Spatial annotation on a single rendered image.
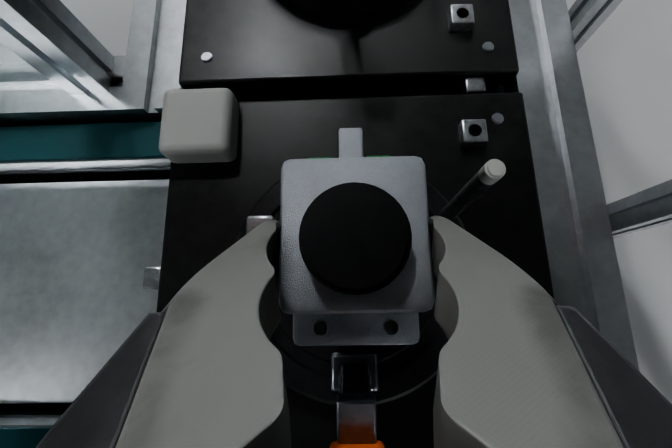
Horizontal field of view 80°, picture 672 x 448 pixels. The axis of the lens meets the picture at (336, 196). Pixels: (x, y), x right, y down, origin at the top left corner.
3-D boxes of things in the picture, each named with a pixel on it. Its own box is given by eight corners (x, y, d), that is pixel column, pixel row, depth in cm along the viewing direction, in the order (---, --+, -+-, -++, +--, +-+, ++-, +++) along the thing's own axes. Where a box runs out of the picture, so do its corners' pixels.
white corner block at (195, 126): (244, 171, 29) (227, 150, 25) (181, 173, 29) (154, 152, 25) (247, 111, 30) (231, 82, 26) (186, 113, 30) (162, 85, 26)
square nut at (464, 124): (484, 147, 27) (489, 141, 26) (459, 148, 27) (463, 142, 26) (481, 125, 27) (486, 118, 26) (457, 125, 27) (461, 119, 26)
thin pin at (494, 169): (453, 222, 23) (508, 177, 15) (439, 223, 23) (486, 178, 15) (451, 209, 23) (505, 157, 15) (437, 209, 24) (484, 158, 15)
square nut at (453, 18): (471, 31, 29) (475, 22, 28) (448, 32, 29) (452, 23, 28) (469, 12, 29) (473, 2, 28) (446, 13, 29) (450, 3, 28)
